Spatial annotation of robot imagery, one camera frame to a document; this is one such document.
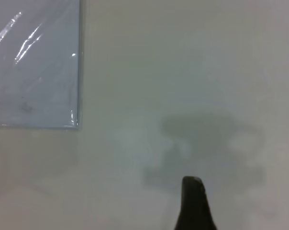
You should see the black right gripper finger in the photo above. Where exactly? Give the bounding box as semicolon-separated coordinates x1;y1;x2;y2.
172;175;218;230

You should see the clear red-zip plastic bag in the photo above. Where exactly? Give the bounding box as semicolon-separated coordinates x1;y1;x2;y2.
0;0;80;130

